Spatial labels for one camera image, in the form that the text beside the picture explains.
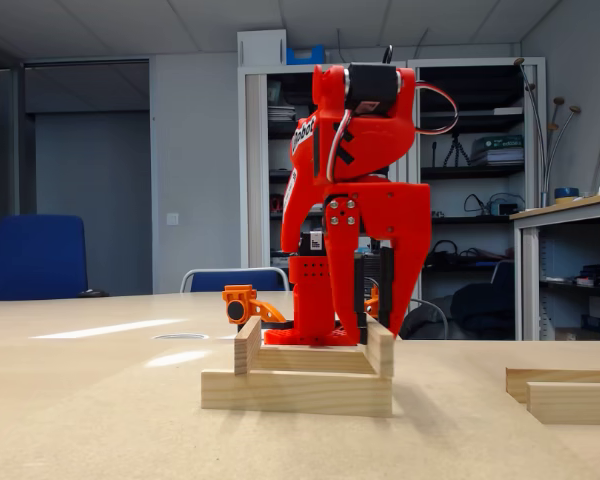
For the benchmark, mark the grey desk wooden top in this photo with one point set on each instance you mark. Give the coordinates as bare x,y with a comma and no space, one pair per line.
525,280

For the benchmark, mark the black jacket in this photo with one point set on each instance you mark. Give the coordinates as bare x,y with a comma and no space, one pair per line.
480,310

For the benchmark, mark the black stand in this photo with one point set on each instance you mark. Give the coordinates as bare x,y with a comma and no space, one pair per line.
371,272

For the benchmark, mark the grey metal cabinet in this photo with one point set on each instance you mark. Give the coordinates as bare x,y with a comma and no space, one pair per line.
480,62
252,150

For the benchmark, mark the brown fibreboard panel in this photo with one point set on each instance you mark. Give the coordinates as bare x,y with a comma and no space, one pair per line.
130,425

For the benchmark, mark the black backpack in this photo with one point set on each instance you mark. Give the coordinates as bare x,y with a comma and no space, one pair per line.
425,325

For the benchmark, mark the white light switch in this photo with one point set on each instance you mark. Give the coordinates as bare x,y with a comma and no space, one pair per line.
172,218

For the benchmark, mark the blue plastic box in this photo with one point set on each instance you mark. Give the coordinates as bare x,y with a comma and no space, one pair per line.
305,55

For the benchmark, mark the wooden stick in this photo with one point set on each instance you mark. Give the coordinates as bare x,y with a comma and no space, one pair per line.
386,357
565,375
295,395
575,405
240,357
315,360

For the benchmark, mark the blue office chair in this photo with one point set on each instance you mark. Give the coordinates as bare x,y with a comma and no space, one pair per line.
35,260

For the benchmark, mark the grey door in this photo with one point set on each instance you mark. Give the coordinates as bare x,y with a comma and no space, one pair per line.
90,200

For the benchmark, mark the metal coat stand wooden knobs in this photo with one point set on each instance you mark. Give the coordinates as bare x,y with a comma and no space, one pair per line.
575,108

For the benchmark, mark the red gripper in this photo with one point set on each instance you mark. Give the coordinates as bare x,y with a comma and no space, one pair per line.
391,212

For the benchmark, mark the white cardboard box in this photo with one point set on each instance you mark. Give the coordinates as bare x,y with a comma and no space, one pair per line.
262,47

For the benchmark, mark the black computer mouse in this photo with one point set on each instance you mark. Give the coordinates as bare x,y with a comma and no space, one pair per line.
94,293

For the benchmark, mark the black mini tripod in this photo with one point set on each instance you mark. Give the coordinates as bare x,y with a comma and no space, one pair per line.
457,150

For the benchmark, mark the green book stack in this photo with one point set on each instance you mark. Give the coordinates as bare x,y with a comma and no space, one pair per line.
497,150

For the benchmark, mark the red robot arm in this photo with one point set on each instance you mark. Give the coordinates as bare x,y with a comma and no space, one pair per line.
370,145

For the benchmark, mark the blue tape roll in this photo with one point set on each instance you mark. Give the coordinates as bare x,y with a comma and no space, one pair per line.
566,192

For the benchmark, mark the orange table clamp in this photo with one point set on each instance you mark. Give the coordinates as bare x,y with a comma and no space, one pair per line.
260,310
372,302

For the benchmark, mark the blue chair grey frame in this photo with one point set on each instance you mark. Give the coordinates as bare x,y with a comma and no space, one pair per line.
230,281

